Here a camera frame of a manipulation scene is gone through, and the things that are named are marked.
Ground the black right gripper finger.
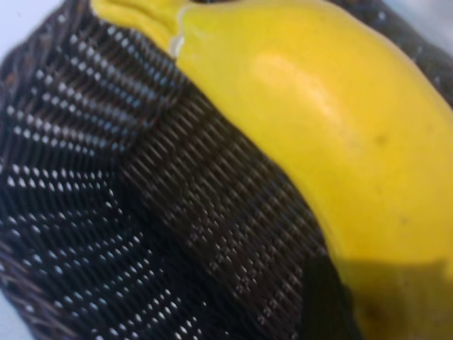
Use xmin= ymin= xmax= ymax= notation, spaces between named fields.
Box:
xmin=303 ymin=259 xmax=368 ymax=340

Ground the dark brown woven basket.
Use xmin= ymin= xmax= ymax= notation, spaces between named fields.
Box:
xmin=0 ymin=0 xmax=453 ymax=340

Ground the yellow banana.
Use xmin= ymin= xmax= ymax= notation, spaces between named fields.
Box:
xmin=89 ymin=0 xmax=453 ymax=340

